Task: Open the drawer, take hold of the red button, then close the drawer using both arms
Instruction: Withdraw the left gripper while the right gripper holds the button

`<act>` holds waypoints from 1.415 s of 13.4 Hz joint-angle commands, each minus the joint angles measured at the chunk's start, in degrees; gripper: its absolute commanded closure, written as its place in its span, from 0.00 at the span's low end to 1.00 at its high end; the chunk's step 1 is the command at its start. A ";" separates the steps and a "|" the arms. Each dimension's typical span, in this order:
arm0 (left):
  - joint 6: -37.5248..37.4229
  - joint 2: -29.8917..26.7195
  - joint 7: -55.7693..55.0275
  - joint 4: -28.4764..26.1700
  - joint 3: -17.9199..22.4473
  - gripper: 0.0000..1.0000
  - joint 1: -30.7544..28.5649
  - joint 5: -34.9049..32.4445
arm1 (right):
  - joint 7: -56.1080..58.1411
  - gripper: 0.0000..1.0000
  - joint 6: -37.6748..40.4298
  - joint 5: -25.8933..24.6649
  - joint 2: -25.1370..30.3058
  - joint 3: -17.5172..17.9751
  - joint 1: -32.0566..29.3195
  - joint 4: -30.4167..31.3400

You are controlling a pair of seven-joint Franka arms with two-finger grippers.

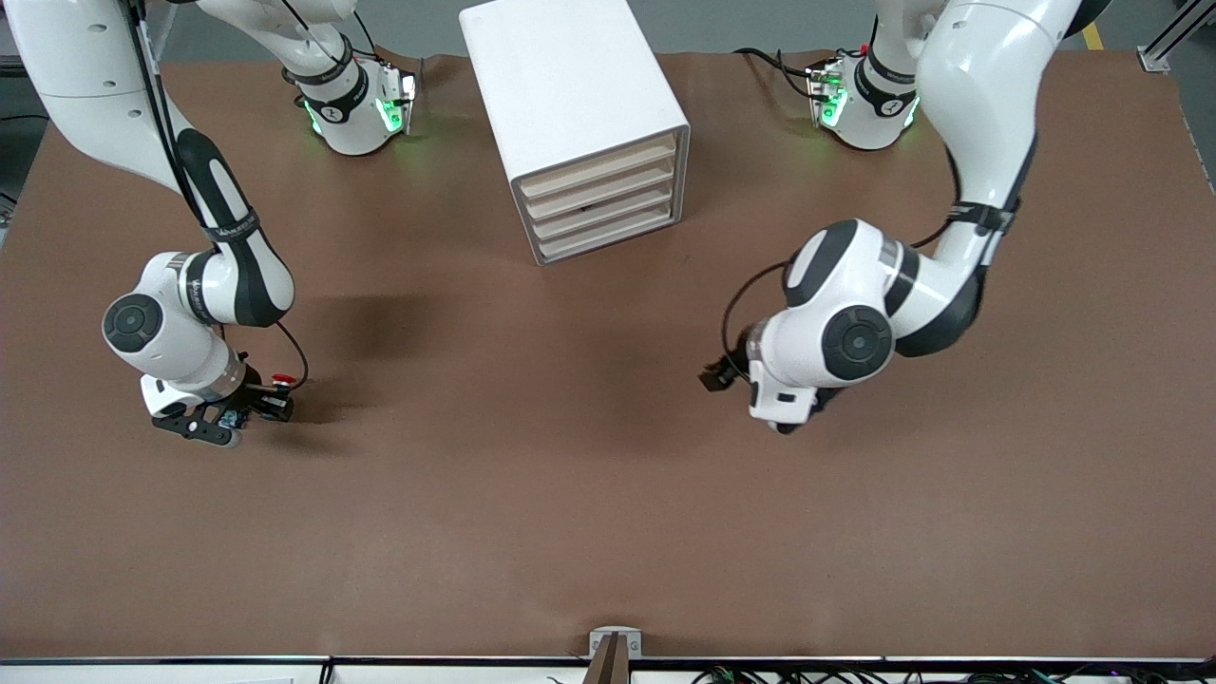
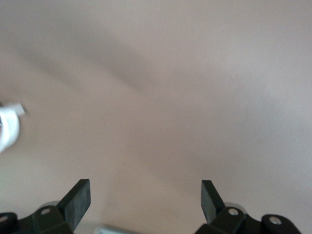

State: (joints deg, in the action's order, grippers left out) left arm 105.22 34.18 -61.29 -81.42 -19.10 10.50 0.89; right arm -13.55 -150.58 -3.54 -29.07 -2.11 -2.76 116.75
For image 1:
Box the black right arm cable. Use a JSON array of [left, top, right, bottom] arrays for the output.
[[128, 0, 311, 390]]

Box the coloured cable bundle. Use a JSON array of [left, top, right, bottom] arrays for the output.
[[693, 665, 1216, 684]]

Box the aluminium frame profile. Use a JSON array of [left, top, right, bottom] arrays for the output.
[[1137, 0, 1216, 73]]

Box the brown mount post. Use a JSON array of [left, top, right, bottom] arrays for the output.
[[582, 634, 633, 684]]

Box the white table edge rail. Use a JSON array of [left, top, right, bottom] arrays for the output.
[[0, 655, 1216, 684]]

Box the black base cable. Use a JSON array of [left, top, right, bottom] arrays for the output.
[[734, 46, 827, 101]]

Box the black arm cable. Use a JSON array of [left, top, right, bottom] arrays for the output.
[[128, 0, 311, 390], [721, 147, 960, 360]]

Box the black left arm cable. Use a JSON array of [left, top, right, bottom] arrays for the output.
[[721, 147, 960, 360]]

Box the grey metal bracket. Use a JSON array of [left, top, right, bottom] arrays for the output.
[[589, 627, 643, 658]]

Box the brown table cover sheet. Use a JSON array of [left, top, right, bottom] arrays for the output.
[[0, 49, 1216, 661]]

